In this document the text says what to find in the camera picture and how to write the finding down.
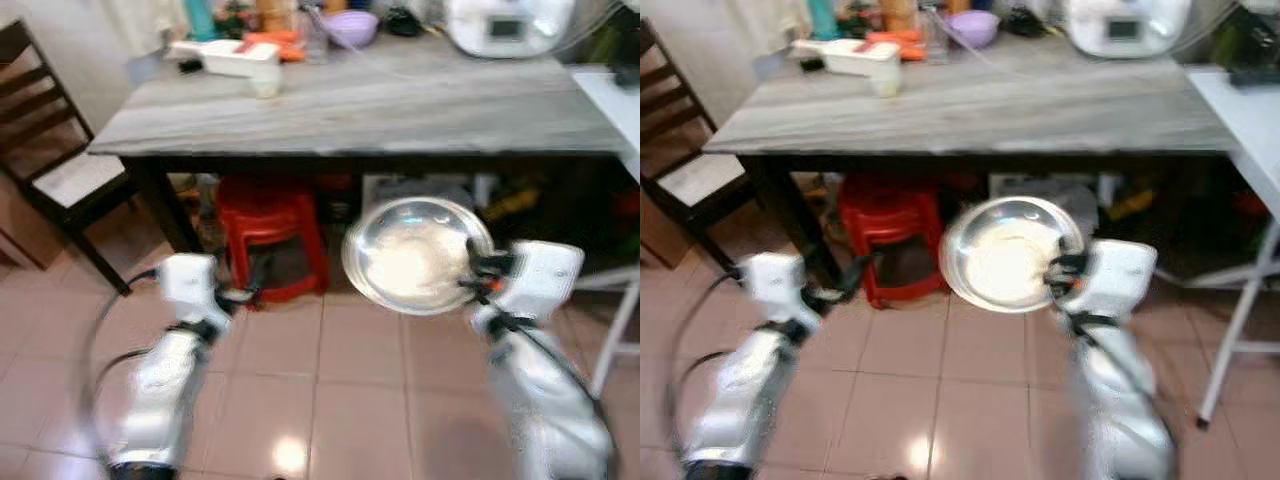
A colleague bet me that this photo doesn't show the round steel plate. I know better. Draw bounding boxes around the round steel plate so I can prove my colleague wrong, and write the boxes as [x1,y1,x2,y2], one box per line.
[342,197,496,317]
[939,196,1087,315]

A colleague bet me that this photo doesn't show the red plastic stool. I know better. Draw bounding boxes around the red plastic stool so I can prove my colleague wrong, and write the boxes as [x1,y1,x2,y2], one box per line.
[214,175,331,307]
[837,175,953,310]

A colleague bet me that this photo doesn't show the grey top black leg table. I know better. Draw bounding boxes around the grey top black leg table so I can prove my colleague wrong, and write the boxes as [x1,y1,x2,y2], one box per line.
[702,35,1242,289]
[87,35,634,257]

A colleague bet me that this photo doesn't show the dark wooden chair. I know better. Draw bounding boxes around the dark wooden chair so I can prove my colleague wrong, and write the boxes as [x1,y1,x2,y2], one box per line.
[640,20,763,273]
[0,20,137,297]

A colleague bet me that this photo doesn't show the white folding table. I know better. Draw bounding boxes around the white folding table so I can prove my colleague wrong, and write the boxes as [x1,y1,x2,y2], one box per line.
[1185,67,1280,428]
[571,65,641,397]

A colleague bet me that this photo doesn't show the white rice cooker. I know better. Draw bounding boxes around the white rice cooker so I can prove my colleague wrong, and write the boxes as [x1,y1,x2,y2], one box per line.
[1062,0,1197,60]
[444,0,579,60]

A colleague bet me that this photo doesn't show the purple plastic bowl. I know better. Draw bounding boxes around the purple plastic bowl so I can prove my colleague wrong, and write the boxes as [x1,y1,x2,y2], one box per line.
[321,10,381,50]
[944,10,1002,50]

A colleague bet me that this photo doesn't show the orange plastic item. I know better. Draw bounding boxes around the orange plastic item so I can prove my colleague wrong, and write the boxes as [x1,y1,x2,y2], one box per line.
[243,30,305,64]
[866,28,927,62]

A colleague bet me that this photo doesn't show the teal bottle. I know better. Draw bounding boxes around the teal bottle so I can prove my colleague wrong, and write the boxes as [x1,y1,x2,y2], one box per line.
[185,0,217,42]
[807,0,842,42]

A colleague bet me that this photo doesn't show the brown jar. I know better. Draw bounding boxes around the brown jar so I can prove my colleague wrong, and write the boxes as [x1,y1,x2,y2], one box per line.
[879,0,920,34]
[255,0,297,34]

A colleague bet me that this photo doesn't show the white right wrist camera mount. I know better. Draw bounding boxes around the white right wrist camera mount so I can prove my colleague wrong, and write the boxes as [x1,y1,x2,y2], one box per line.
[497,240,586,323]
[1080,240,1159,323]

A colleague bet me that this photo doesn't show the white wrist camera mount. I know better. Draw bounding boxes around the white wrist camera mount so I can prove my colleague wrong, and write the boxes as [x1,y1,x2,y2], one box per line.
[157,253,233,327]
[1080,240,1159,323]
[744,252,824,327]
[497,240,586,323]

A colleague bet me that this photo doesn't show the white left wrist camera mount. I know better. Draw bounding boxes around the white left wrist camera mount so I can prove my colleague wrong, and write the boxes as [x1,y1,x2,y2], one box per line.
[157,253,233,327]
[744,252,824,327]

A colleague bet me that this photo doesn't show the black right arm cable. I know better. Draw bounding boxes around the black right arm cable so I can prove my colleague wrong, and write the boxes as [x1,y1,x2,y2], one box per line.
[488,298,605,426]
[1068,305,1179,431]

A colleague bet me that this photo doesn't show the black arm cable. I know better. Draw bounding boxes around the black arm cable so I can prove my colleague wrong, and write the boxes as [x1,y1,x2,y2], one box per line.
[666,268,751,463]
[1068,305,1179,431]
[78,268,163,463]
[488,298,605,426]

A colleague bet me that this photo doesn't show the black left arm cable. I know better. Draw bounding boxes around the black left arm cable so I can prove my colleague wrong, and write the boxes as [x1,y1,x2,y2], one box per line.
[78,268,163,463]
[666,268,751,463]

